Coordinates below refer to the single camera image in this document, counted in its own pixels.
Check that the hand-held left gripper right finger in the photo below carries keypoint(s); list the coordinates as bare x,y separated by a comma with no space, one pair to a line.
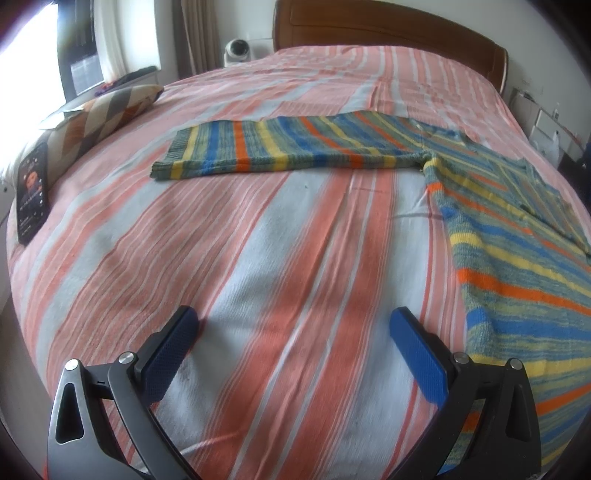
422,360

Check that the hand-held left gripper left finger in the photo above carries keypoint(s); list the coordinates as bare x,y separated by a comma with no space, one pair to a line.
168,350

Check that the striped knit sweater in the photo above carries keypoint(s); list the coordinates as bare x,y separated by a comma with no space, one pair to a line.
508,240

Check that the dark clothes pile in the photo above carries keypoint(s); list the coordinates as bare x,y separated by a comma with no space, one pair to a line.
131,77

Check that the pink striped bed sheet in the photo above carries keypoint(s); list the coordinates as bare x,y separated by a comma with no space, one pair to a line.
277,258

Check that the black smartphone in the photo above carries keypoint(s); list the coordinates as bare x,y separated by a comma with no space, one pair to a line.
33,194

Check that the diamond pattern pillow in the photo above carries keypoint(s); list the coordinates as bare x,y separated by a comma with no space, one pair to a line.
106,115

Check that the flat card on pillow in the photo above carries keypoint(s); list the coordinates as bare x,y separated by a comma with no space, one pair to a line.
64,115

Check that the white round fan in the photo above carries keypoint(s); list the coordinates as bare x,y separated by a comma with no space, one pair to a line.
238,50

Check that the brown curtain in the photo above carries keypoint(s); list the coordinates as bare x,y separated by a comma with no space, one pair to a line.
196,37

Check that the white sheer curtain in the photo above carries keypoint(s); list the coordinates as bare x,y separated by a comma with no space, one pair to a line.
124,37

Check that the window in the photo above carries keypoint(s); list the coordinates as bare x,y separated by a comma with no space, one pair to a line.
41,50

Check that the wooden headboard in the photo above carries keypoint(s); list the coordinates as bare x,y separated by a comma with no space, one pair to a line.
392,27

